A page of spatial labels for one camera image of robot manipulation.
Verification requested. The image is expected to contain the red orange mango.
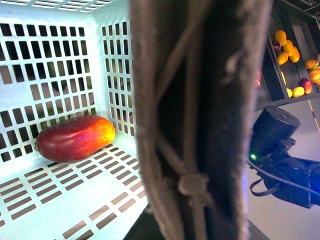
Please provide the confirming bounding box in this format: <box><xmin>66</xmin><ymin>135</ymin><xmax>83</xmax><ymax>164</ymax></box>
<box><xmin>35</xmin><ymin>115</ymin><xmax>116</xmax><ymax>162</ymax></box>

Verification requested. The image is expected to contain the light teal plastic basket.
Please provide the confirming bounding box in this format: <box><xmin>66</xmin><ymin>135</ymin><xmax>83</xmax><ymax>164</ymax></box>
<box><xmin>0</xmin><ymin>0</ymin><xmax>148</xmax><ymax>240</ymax></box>

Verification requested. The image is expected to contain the pale yellow mango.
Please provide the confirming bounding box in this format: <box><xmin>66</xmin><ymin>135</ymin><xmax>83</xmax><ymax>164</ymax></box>
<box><xmin>292</xmin><ymin>86</ymin><xmax>305</xmax><ymax>98</ymax></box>

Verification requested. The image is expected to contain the yellow pear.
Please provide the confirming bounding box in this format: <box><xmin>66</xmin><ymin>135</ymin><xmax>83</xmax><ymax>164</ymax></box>
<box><xmin>308</xmin><ymin>69</ymin><xmax>320</xmax><ymax>85</ymax></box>

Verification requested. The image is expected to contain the orange pear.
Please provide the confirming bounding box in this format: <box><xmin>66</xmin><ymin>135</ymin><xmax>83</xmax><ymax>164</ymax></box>
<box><xmin>304</xmin><ymin>59</ymin><xmax>320</xmax><ymax>70</ymax></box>

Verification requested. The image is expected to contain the black display stand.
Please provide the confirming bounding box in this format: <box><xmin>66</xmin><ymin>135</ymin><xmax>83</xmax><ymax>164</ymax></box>
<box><xmin>256</xmin><ymin>0</ymin><xmax>320</xmax><ymax>110</ymax></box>

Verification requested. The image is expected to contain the brown basket handle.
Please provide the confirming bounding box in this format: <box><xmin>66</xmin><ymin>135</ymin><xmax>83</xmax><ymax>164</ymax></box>
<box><xmin>129</xmin><ymin>0</ymin><xmax>273</xmax><ymax>240</ymax></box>

